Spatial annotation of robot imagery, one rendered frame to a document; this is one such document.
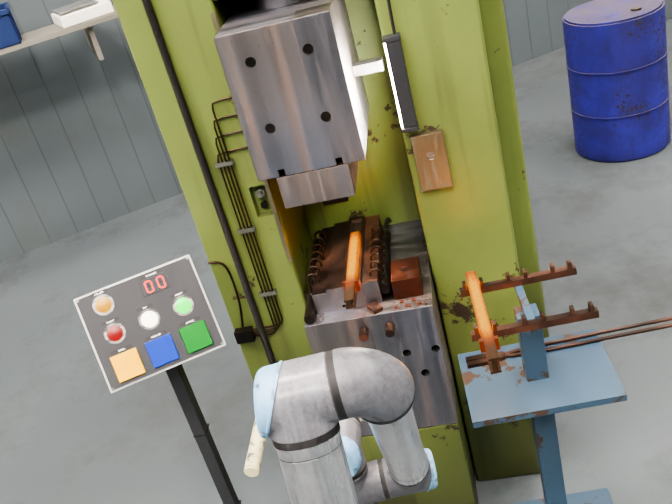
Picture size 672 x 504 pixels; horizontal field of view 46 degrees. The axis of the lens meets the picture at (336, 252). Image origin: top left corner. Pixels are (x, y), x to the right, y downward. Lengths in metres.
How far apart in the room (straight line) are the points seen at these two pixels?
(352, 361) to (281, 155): 0.96
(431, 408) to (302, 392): 1.25
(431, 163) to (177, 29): 0.78
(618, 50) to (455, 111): 2.64
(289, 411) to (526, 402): 1.02
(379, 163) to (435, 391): 0.77
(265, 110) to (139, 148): 3.95
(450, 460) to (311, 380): 1.41
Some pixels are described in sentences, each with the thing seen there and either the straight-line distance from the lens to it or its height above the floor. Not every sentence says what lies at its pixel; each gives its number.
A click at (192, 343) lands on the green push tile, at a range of 2.26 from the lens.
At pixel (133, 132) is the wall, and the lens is 5.95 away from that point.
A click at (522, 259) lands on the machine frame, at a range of 2.96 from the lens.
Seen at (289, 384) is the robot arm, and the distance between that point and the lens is 1.28.
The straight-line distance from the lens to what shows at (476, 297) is 2.12.
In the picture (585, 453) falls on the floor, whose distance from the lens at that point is 3.06.
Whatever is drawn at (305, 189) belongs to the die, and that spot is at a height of 1.32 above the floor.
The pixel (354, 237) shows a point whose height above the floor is 1.01.
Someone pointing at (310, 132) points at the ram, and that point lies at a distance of 2.09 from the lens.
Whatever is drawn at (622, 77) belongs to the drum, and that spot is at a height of 0.53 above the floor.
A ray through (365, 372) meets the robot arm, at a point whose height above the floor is 1.39.
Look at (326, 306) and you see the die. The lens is 2.34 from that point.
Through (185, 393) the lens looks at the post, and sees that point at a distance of 2.48.
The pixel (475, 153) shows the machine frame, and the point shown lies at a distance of 2.27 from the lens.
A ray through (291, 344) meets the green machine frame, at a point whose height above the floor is 0.72.
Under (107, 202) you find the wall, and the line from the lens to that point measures 6.07.
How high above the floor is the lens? 2.16
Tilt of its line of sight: 28 degrees down
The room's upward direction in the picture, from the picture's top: 16 degrees counter-clockwise
